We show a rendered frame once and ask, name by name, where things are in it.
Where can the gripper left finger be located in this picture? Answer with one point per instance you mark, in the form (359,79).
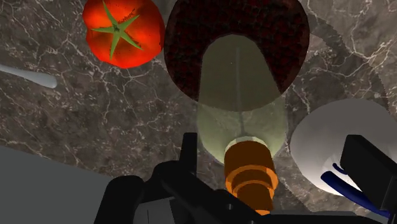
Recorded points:
(189,173)

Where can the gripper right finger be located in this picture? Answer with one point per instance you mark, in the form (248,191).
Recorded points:
(370,169)

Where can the red tomato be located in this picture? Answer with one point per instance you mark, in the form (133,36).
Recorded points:
(124,32)

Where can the dark red round plate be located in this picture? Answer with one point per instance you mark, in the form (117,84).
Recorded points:
(186,40)

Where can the green bottle with orange cap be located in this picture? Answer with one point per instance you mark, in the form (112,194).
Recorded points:
(240,124)

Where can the white bowl with blue stripes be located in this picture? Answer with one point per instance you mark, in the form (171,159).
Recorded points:
(316,139)

